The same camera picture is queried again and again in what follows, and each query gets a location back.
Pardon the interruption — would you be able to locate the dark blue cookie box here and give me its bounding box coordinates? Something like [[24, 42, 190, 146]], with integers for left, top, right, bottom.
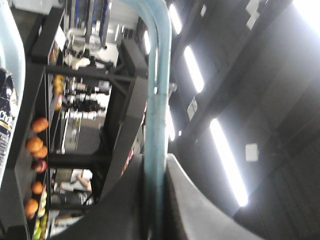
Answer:
[[0, 67, 18, 173]]

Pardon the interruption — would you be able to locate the light blue plastic basket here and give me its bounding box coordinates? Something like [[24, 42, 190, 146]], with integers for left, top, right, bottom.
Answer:
[[0, 0, 172, 240]]

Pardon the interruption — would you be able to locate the orange fruit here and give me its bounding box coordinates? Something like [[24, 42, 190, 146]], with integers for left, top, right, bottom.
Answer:
[[33, 145, 48, 159], [25, 136, 44, 153]]

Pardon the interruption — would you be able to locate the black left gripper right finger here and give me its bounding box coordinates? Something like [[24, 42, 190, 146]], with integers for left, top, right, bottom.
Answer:
[[163, 153, 259, 240]]

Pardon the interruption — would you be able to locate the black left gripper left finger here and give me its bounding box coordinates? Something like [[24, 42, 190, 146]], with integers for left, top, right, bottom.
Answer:
[[51, 154, 144, 240]]

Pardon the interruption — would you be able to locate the ceiling strip light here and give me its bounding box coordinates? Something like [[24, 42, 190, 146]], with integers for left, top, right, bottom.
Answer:
[[210, 118, 249, 207]]

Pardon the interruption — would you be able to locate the orange fruit lower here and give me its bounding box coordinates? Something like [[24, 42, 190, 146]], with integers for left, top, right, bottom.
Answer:
[[33, 145, 48, 159]]

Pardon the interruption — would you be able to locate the black produce shelf frame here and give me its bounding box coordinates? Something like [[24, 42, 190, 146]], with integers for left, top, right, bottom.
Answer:
[[0, 6, 150, 240]]

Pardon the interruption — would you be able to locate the orange fruit upper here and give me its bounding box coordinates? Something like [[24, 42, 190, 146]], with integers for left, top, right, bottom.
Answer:
[[25, 136, 44, 153]]

